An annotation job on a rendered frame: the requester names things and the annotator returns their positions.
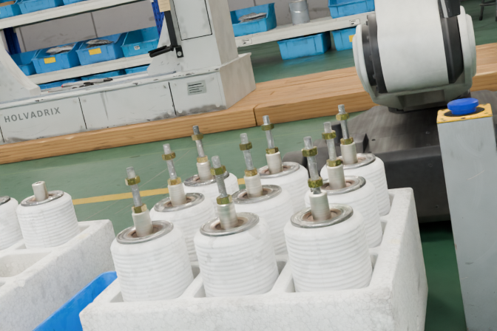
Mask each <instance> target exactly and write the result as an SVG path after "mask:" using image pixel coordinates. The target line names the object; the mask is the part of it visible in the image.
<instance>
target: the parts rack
mask: <svg viewBox="0 0 497 331"><path fill-rule="evenodd" d="M140 1H147V0H88V1H82V2H78V3H74V4H68V5H64V6H60V7H54V8H50V9H47V10H40V11H37V12H33V13H27V14H24V15H19V16H13V17H9V18H3V19H0V32H1V31H4V37H5V39H6V42H7V48H8V50H9V52H8V51H7V53H8V55H14V54H18V53H21V48H20V46H19V42H18V37H17V34H16V33H17V32H16V28H18V27H25V26H28V25H32V24H39V23H42V22H46V21H52V20H56V19H60V18H66V17H70V16H76V15H80V14H85V13H91V12H95V11H99V10H105V9H109V8H113V7H119V6H123V5H127V4H133V3H137V2H140ZM150 2H151V3H152V9H153V13H154V17H155V23H156V26H157V30H158V36H159V39H160V34H161V30H162V26H163V19H164V12H160V9H159V4H158V0H150ZM375 12H376V11H372V12H368V13H360V14H356V15H352V16H345V17H341V18H332V17H331V16H329V17H324V18H318V19H313V20H310V22H309V23H306V24H299V25H294V26H293V24H286V25H282V26H278V27H275V28H274V29H271V30H269V31H266V32H262V33H255V34H251V35H244V36H239V37H235V41H236V45H237V47H244V46H248V45H252V44H260V43H265V42H269V41H276V40H281V39H285V38H293V37H297V36H301V35H309V34H313V33H320V32H325V31H329V30H337V29H342V28H346V27H353V26H357V25H359V24H366V21H367V15H368V14H371V13H375ZM152 60H153V58H150V57H149V53H147V54H143V55H136V56H132V57H128V58H125V57H123V58H119V59H116V60H112V61H105V62H100V63H96V64H89V65H85V66H82V65H80V66H75V67H73V68H69V69H62V70H58V71H54V72H46V73H42V74H34V75H30V76H27V77H28V78H29V79H30V80H31V81H32V82H33V83H34V84H39V83H46V82H50V81H58V80H63V79H67V78H74V77H79V76H83V75H91V74H95V73H99V72H107V71H111V70H116V69H123V68H127V67H132V66H140V65H144V64H150V63H151V62H152Z"/></svg>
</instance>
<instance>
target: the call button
mask: <svg viewBox="0 0 497 331"><path fill-rule="evenodd" d="M478 105H479V101H478V100H477V99H475V98H462V99H458V100H452V101H451V102H449V103H448V104H447V107H448V109H449V110H451V112H452V114H454V115H463V114H467V113H471V112H474V111H476V107H477V106H478Z"/></svg>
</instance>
